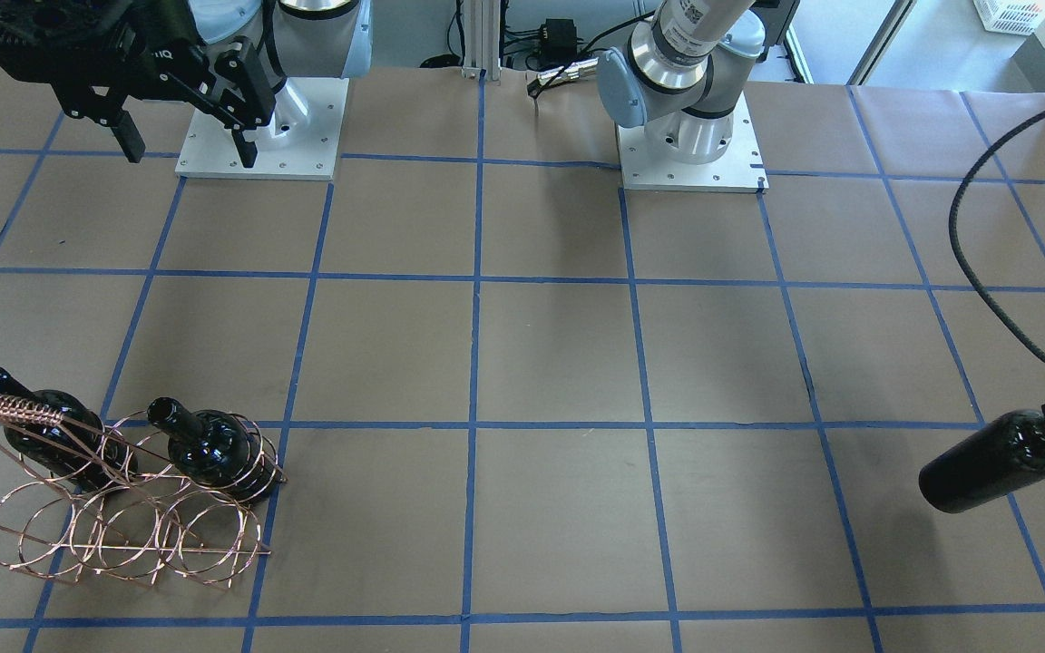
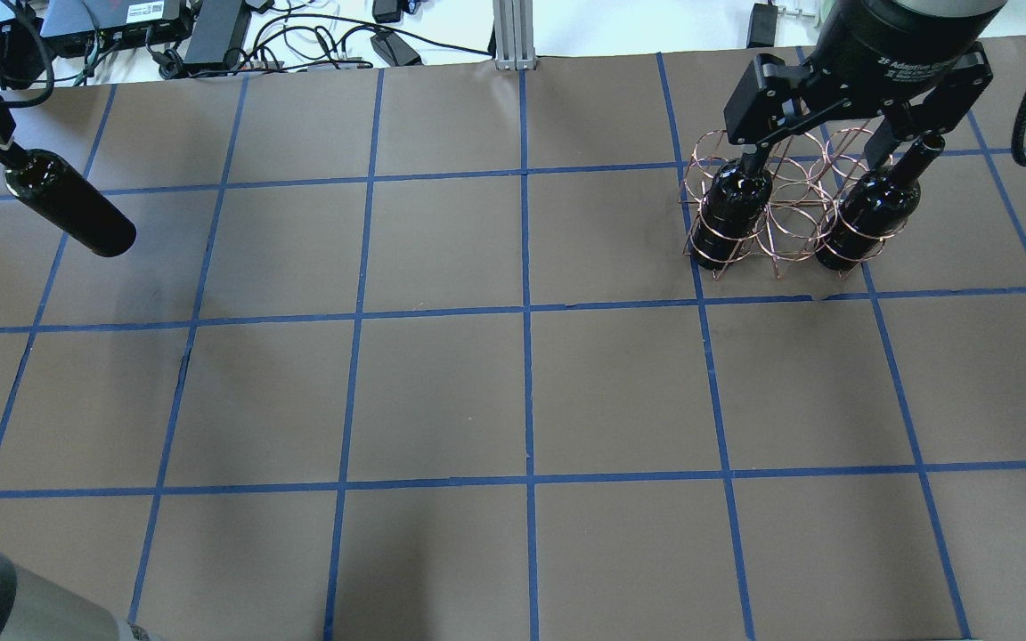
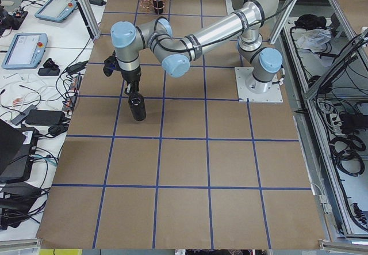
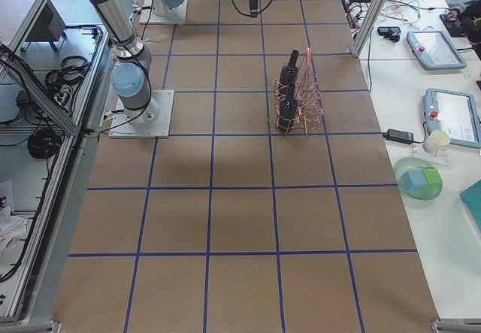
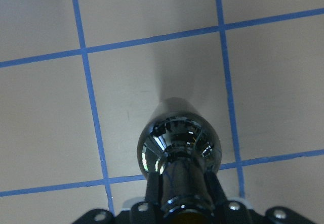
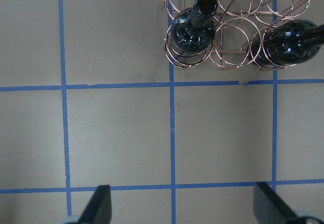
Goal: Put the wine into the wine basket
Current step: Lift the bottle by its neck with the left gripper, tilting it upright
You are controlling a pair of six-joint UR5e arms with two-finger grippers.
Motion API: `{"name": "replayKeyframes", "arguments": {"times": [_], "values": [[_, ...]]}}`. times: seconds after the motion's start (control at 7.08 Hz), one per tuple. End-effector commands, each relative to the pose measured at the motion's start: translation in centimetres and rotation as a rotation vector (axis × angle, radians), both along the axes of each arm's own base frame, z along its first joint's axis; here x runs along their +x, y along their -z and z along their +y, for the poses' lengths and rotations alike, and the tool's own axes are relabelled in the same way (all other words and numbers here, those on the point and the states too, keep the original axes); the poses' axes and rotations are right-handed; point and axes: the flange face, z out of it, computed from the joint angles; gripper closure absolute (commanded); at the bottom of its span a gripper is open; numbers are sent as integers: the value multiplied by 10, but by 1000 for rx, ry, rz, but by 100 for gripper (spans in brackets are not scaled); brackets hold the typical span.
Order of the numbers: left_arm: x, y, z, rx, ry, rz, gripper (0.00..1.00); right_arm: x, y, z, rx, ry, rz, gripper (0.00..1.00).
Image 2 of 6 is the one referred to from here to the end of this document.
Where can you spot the copper wire wine basket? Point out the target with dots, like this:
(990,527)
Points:
(811,177)

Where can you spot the dark wine bottle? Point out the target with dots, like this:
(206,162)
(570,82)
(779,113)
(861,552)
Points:
(877,205)
(50,186)

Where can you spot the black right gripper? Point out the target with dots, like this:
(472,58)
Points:
(889,42)

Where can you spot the dark wine bottle in basket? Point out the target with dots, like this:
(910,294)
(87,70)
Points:
(877,205)

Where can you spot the aluminium frame post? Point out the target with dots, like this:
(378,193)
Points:
(513,35)

